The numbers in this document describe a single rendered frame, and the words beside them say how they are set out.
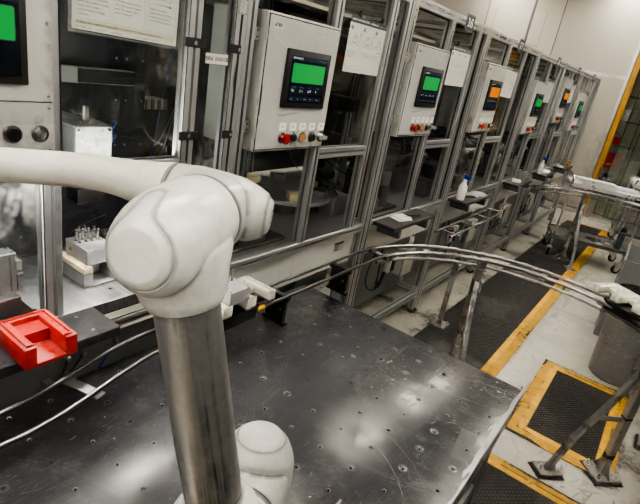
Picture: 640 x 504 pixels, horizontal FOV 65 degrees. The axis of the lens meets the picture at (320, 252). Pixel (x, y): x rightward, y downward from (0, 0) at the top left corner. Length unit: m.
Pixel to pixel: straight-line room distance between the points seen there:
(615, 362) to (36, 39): 3.59
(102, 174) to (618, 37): 8.72
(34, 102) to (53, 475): 0.87
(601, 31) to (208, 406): 8.86
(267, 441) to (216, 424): 0.29
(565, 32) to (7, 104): 8.70
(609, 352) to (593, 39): 6.25
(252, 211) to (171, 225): 0.20
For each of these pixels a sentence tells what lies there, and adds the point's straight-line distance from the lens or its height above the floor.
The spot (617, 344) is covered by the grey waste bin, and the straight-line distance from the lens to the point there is 3.85.
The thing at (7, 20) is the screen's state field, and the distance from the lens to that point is 1.29.
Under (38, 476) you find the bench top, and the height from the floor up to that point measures 0.68.
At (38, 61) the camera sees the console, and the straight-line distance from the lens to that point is 1.35.
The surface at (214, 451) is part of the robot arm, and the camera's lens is 0.86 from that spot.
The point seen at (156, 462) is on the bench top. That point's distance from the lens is 1.44.
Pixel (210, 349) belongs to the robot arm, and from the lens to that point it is 0.77.
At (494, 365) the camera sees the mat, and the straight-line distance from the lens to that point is 3.59.
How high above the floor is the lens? 1.71
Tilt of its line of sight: 21 degrees down
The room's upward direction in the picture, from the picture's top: 11 degrees clockwise
